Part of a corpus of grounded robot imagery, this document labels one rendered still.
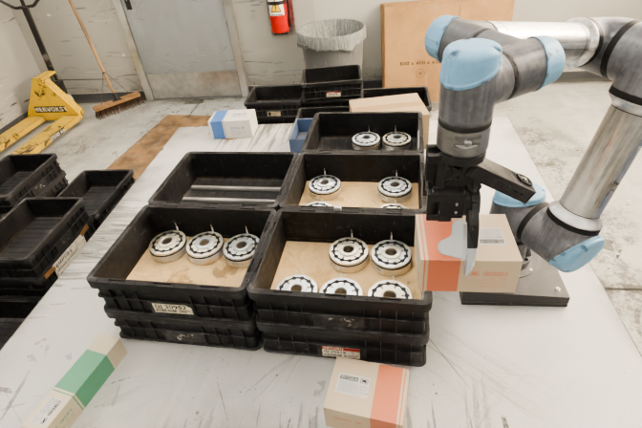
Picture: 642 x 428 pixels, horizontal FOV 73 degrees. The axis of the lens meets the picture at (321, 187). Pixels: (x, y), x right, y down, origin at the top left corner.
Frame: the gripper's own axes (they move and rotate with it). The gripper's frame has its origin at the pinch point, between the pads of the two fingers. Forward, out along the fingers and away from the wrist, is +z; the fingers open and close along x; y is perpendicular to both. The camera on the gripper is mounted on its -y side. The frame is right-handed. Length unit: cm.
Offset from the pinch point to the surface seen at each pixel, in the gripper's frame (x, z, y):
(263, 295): -2.4, 17.1, 40.0
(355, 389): 9.2, 32.1, 20.3
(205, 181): -61, 26, 75
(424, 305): -0.5, 16.8, 6.0
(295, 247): -27, 27, 38
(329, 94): -206, 57, 48
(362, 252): -22.7, 23.7, 19.4
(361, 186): -56, 27, 21
